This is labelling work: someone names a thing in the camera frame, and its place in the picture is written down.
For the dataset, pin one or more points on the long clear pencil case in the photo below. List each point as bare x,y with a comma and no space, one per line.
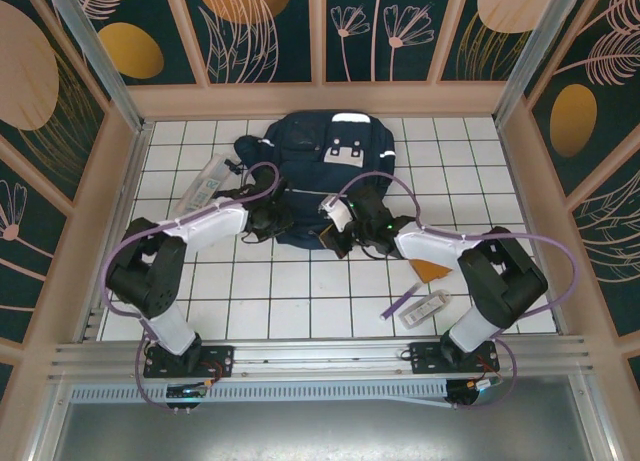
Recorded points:
207,183

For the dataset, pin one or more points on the orange brown notebook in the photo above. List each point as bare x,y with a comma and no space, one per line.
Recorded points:
427,271

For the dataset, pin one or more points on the navy blue backpack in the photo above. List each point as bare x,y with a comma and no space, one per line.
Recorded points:
310,146

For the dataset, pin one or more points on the purple pen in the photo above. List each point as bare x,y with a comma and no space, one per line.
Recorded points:
400,302

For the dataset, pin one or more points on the small clear plastic case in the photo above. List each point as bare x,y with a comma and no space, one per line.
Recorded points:
425,308

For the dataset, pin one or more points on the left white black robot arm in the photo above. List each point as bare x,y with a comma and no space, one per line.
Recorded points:
215,226

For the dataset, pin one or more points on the dark panel with pink flowers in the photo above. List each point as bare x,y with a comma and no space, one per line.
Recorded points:
400,56

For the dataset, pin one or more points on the dark panel orange circle leaves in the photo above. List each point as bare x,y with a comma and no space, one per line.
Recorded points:
240,41

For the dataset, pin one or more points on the grey metal sheet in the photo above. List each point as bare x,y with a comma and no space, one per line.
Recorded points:
320,431

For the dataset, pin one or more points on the small circuit board green light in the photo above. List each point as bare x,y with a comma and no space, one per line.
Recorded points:
187,391
487,383

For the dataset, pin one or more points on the dark panel pale circle grass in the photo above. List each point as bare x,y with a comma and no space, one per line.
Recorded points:
480,46

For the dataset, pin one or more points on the dark panel with orange oval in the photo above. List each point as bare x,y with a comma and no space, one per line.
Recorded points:
130,51

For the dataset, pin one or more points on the dark panel with fern leaves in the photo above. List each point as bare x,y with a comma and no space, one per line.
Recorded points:
615,261

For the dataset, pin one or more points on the dark panel flower and lines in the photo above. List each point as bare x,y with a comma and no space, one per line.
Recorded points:
25,261

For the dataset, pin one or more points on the dark panel oval and fern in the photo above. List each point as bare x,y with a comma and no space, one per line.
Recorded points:
600,106

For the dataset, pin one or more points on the dark panel large pale circle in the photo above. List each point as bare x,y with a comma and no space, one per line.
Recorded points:
30,81

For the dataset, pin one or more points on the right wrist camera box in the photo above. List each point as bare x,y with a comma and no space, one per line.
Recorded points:
337,213

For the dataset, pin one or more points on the long aluminium mounting rail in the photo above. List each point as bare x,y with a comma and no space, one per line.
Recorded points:
325,361

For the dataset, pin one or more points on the aluminium side rail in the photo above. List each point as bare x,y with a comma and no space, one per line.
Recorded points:
131,181

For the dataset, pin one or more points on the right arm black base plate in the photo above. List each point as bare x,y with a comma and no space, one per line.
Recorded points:
425,358

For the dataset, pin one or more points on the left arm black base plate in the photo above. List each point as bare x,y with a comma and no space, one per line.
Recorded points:
220,361

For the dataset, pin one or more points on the right aluminium corner post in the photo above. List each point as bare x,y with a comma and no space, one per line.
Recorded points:
539,56

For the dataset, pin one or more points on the aluminium corner post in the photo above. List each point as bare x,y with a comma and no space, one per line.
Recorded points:
97,56
539,56

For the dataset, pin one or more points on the left aluminium corner post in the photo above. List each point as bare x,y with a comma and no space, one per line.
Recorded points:
97,56

